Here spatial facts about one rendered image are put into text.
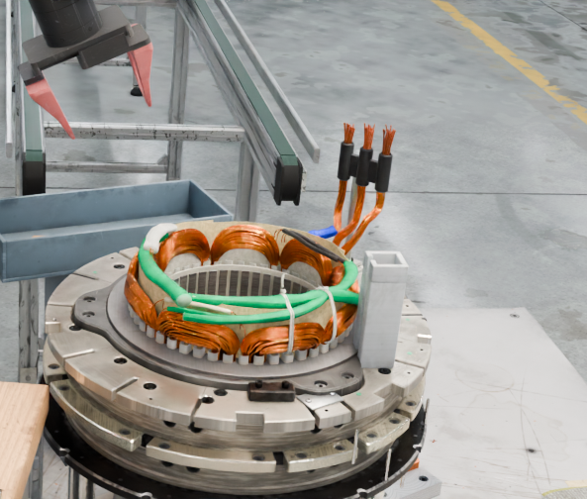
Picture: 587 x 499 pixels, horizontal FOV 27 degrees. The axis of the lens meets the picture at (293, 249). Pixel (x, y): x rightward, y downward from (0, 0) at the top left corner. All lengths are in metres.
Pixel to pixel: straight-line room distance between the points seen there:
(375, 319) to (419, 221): 3.24
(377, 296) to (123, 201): 0.49
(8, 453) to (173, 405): 0.12
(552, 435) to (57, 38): 0.77
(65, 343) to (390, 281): 0.26
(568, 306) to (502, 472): 2.32
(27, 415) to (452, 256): 3.08
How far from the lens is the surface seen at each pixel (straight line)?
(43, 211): 1.34
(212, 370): 0.94
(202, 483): 0.95
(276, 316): 0.93
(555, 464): 1.51
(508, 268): 3.94
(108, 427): 0.95
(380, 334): 0.97
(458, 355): 1.70
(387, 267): 0.94
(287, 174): 2.37
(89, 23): 1.21
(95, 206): 1.36
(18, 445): 0.92
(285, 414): 0.91
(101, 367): 0.95
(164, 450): 0.92
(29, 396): 0.97
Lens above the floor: 1.57
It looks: 24 degrees down
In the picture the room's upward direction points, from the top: 6 degrees clockwise
